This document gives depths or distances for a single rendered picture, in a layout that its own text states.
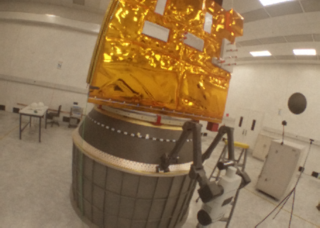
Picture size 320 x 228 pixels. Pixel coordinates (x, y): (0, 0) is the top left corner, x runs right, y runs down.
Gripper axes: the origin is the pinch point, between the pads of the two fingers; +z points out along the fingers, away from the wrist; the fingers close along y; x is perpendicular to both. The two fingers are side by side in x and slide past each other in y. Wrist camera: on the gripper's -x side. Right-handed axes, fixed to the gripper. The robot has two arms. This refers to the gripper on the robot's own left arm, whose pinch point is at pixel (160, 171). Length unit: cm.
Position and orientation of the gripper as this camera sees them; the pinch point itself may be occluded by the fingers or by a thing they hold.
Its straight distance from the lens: 159.8
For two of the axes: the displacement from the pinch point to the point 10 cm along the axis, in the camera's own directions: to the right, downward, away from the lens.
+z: -4.1, 7.7, 4.9
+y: -8.6, -1.5, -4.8
